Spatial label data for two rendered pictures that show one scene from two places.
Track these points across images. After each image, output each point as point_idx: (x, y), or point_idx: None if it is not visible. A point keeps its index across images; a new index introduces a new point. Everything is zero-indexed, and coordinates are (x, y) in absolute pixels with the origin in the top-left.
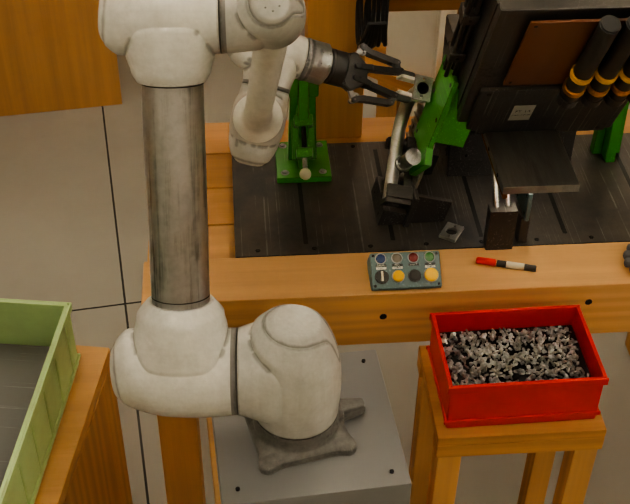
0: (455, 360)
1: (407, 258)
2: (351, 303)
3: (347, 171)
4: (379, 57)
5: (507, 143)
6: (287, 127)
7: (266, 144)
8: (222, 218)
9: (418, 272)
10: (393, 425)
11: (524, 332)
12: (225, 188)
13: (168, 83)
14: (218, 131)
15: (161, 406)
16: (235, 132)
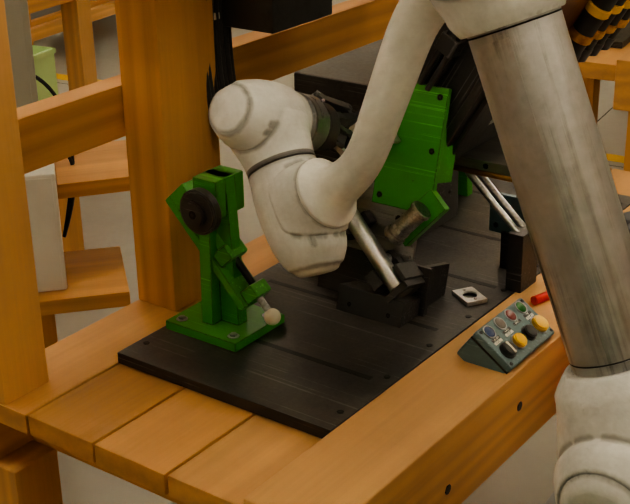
0: None
1: (507, 318)
2: (499, 401)
3: (281, 307)
4: (336, 104)
5: (494, 154)
6: (133, 314)
7: (346, 227)
8: (231, 417)
9: (532, 325)
10: None
11: None
12: (177, 393)
13: (559, 1)
14: (61, 355)
15: None
16: (309, 225)
